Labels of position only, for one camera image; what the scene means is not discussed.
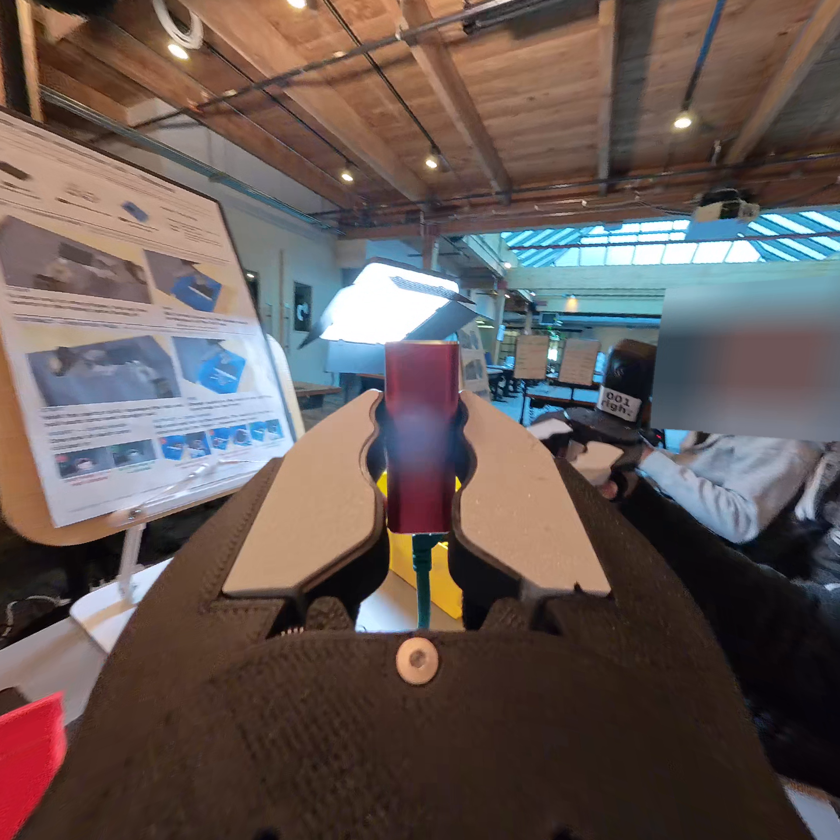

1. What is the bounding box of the red plastic bin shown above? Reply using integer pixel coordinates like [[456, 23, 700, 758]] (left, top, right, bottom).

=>
[[0, 692, 68, 840]]

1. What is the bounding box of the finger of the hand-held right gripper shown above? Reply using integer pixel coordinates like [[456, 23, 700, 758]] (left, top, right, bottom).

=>
[[525, 417, 576, 460], [579, 441, 626, 488]]

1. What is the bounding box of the ceiling projector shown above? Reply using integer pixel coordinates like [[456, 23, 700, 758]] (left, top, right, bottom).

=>
[[692, 189, 761, 224]]

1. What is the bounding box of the instruction sheet stand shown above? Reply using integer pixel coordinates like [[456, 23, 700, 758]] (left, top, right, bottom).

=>
[[515, 336, 549, 380], [459, 327, 492, 398], [0, 108, 306, 651], [558, 338, 601, 387]]

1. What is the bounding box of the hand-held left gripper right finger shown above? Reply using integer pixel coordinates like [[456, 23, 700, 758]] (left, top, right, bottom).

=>
[[451, 390, 615, 598]]

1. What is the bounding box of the studio light panel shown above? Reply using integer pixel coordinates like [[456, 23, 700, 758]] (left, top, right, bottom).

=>
[[298, 259, 480, 375]]

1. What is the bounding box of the person's right forearm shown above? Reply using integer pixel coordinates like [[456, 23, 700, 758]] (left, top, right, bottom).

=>
[[617, 482, 840, 798]]

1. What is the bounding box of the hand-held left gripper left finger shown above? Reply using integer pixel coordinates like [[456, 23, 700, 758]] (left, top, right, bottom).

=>
[[222, 389, 389, 600]]

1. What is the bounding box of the yellow plastic bin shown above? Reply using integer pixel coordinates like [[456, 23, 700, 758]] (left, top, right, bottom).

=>
[[377, 469, 463, 619]]

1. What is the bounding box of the person's right hand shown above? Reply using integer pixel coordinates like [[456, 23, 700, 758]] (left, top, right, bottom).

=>
[[598, 453, 652, 501]]

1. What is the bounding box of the red metal ethernet switch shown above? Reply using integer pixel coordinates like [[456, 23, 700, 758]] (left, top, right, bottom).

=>
[[384, 341, 460, 534]]

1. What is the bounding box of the green ethernet cable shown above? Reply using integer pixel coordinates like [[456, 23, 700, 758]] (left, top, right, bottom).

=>
[[410, 533, 447, 632]]

